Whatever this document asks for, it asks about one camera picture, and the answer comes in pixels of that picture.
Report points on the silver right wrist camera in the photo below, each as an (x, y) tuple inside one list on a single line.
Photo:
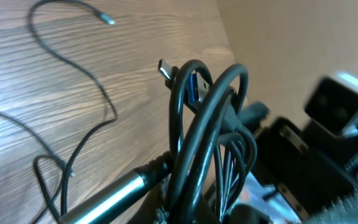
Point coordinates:
[(334, 104)]

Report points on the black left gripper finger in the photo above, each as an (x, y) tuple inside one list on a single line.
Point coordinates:
[(117, 197)]

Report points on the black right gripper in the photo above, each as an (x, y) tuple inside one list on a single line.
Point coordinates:
[(315, 172)]

